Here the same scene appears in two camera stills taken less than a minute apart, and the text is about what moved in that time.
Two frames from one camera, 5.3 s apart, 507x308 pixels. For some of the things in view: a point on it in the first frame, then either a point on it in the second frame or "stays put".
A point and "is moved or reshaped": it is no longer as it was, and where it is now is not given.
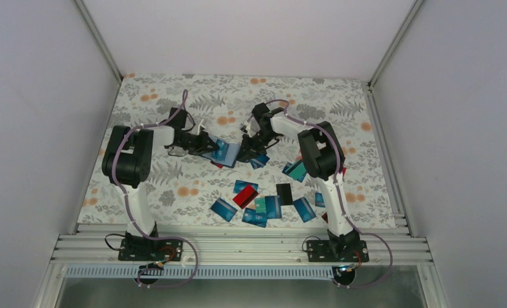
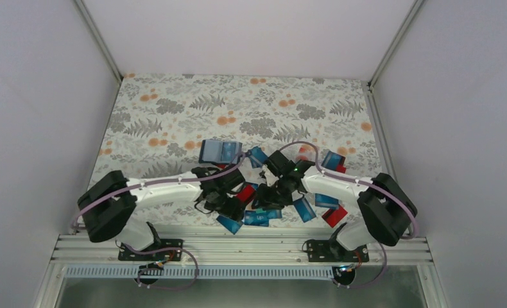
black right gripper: [249, 150] -> [266, 200]
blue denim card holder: [226, 154] stays put
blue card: [319, 200] stays put
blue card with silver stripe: [259, 162] stays put
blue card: [304, 209] stays put
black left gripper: [205, 140] -> [228, 212]
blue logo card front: [250, 216] stays put
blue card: [224, 209] is moved or reshaped
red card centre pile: [245, 196] stays put
